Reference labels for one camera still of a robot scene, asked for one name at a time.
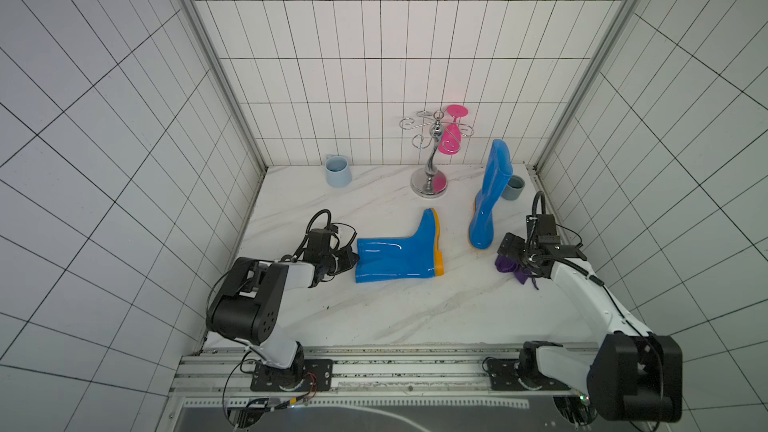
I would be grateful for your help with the pink wine glass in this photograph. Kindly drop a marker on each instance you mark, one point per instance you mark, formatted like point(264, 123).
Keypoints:
point(451, 139)

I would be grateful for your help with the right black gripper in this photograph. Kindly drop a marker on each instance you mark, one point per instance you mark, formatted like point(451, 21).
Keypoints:
point(529, 258)

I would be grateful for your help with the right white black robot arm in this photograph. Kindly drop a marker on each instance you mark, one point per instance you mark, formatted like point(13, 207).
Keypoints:
point(635, 375)

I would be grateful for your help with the blue rubber boot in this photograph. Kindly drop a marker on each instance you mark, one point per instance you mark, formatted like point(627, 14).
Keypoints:
point(414, 257)
point(498, 172)

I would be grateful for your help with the light blue mug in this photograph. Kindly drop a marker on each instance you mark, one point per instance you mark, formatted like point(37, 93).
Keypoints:
point(338, 171)

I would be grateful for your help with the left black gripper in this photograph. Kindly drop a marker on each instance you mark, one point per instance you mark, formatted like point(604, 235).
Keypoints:
point(347, 254)

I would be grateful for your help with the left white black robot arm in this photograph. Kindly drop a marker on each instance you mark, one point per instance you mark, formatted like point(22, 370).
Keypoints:
point(246, 306)

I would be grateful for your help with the grey-teal cup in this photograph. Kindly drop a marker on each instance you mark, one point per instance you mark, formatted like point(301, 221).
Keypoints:
point(513, 188)

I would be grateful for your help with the chrome glass holder stand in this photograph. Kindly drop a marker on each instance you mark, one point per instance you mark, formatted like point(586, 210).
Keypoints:
point(429, 182)

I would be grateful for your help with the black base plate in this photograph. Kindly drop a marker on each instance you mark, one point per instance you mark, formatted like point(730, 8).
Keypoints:
point(504, 376)
point(309, 375)

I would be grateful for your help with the aluminium mounting rail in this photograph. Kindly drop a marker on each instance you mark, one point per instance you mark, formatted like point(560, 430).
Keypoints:
point(363, 376)

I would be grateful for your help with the purple cloth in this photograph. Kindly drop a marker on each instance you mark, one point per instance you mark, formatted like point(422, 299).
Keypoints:
point(522, 274)

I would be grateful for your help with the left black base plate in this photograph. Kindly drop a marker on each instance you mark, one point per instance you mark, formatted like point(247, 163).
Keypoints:
point(309, 375)

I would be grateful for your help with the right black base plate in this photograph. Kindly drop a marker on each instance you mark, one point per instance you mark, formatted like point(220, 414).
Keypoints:
point(504, 376)

